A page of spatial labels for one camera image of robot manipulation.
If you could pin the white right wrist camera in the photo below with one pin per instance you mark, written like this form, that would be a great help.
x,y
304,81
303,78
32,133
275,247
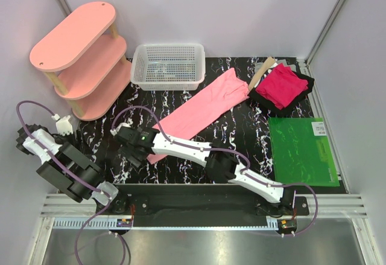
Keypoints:
x,y
114,131

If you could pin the green cutting mat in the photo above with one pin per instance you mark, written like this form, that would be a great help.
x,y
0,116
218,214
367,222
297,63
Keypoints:
x,y
301,152

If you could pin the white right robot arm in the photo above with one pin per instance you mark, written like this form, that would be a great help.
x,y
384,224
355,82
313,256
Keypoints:
x,y
222,165

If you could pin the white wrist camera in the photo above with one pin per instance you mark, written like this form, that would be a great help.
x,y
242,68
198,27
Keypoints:
x,y
114,131
63,124

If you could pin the white plastic mesh basket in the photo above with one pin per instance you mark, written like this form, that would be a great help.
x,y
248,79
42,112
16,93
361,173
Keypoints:
x,y
168,66

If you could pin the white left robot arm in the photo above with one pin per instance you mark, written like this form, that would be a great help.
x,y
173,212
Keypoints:
x,y
67,169

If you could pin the light pink t-shirt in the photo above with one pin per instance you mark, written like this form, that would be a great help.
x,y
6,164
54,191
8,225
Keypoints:
x,y
225,92

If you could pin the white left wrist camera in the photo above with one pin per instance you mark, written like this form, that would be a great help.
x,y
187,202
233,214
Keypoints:
x,y
63,124

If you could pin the magenta folded t-shirt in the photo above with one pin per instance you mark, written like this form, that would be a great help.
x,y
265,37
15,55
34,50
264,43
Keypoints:
x,y
281,86

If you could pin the pink three-tier wooden shelf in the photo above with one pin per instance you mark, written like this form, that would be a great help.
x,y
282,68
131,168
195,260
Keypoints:
x,y
84,58

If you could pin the beige folded cloth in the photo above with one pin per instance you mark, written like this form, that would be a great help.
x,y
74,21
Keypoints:
x,y
268,63

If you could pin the white slotted cable duct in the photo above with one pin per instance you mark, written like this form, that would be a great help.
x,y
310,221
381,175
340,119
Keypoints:
x,y
97,223

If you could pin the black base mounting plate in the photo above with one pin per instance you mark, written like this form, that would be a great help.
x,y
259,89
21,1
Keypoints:
x,y
200,206

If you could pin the grey cloth piece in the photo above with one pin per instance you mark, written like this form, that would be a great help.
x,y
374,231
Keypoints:
x,y
260,65

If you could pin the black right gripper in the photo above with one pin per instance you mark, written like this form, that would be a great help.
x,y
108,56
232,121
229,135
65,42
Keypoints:
x,y
127,153

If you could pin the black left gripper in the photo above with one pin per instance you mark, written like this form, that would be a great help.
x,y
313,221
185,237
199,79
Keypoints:
x,y
79,145

